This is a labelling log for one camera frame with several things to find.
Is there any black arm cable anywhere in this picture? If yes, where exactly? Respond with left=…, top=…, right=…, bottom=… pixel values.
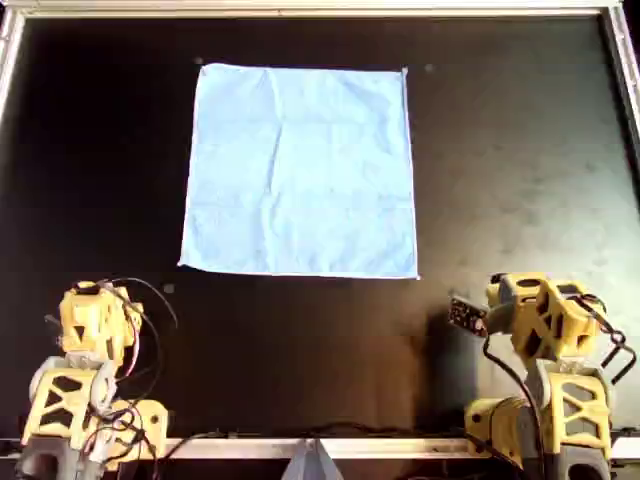
left=574, top=294, right=639, bottom=386
left=82, top=277, right=181, bottom=451

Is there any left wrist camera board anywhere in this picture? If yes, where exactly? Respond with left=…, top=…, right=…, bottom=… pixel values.
left=43, top=313, right=69, bottom=351

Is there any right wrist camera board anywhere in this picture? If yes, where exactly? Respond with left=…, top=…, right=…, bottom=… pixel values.
left=448, top=294, right=489, bottom=336

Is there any grey triangular stand foot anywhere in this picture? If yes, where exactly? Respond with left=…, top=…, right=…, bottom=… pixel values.
left=282, top=438, right=346, bottom=480

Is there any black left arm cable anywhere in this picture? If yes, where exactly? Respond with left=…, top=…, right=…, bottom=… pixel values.
left=82, top=277, right=181, bottom=451

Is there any light blue microfibre cloth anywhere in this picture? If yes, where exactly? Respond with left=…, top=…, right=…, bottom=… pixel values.
left=177, top=62, right=420, bottom=280

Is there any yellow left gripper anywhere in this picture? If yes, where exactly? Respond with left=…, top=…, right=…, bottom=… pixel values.
left=57, top=281, right=147, bottom=369

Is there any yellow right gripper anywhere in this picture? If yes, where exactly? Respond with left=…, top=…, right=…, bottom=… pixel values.
left=485, top=271, right=609, bottom=365

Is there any yellow left arm base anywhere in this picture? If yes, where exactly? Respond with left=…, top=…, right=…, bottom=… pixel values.
left=117, top=398, right=171, bottom=461

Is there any yellow right arm base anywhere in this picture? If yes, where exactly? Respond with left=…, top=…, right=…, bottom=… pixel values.
left=463, top=397, right=531, bottom=464

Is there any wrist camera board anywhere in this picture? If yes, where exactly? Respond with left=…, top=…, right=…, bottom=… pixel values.
left=448, top=294, right=489, bottom=336
left=43, top=313, right=69, bottom=351

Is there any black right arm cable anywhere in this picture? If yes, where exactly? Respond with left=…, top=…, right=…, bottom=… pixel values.
left=574, top=294, right=639, bottom=386

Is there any black right camera cable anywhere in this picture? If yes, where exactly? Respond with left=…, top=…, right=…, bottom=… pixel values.
left=479, top=332, right=549, bottom=480

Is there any aluminium table frame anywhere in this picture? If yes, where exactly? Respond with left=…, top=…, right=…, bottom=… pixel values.
left=0, top=0, right=640, bottom=461

